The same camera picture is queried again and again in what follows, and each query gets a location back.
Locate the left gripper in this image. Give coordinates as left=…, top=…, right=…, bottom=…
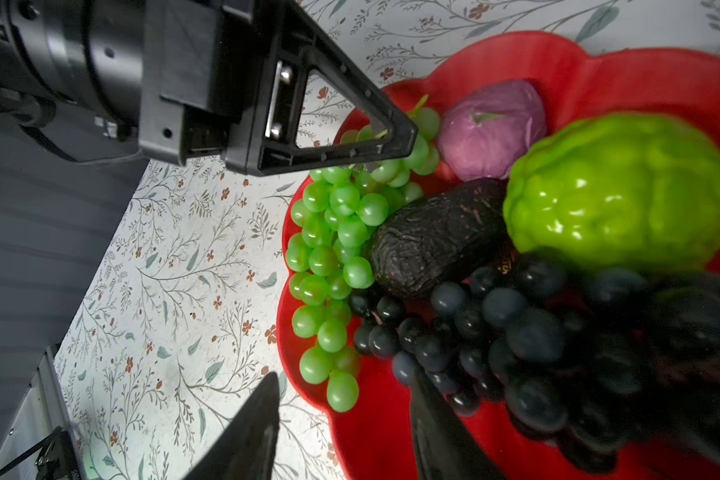
left=0, top=1, right=258, bottom=165

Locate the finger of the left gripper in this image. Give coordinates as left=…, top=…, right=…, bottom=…
left=223, top=1, right=418, bottom=176

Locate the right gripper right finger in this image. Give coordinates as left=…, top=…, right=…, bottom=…
left=410, top=371, right=506, bottom=479

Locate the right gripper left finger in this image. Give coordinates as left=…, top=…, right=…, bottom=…
left=185, top=372, right=280, bottom=480

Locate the black fake grape bunch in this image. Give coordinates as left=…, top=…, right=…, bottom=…
left=354, top=255, right=720, bottom=475

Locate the green fake grape bunch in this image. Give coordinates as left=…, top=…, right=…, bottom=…
left=284, top=96, right=440, bottom=413

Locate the dark fake avocado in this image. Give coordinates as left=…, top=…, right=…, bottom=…
left=369, top=178, right=509, bottom=300

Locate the purple fake onion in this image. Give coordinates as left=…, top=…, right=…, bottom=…
left=437, top=80, right=547, bottom=181

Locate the bumpy green fake fruit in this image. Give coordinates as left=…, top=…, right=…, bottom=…
left=503, top=113, right=720, bottom=273

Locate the floral table mat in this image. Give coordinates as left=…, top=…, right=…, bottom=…
left=55, top=1, right=720, bottom=479

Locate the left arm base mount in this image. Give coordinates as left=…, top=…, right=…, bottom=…
left=0, top=427, right=83, bottom=480

